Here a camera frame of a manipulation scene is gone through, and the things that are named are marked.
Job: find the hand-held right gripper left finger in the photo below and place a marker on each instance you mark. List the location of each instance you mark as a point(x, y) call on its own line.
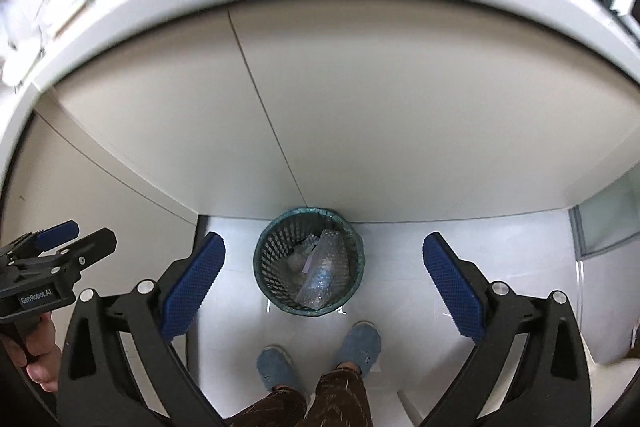
point(192, 287)

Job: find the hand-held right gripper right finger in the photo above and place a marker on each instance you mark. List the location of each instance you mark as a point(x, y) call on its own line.
point(452, 287)

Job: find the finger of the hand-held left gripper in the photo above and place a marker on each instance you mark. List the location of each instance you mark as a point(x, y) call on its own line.
point(57, 233)
point(85, 249)

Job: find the dark green mesh wastebasket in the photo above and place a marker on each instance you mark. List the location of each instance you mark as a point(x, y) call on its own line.
point(310, 264)

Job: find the person's left hand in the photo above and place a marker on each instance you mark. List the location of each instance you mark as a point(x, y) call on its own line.
point(42, 352)

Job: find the blue slipper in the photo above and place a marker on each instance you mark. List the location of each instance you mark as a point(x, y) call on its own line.
point(277, 369)
point(359, 347)

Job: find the brown patterned trousers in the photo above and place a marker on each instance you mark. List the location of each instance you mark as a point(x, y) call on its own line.
point(320, 402)

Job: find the beige base cabinet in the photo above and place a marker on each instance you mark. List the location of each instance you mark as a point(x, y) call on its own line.
point(400, 117)

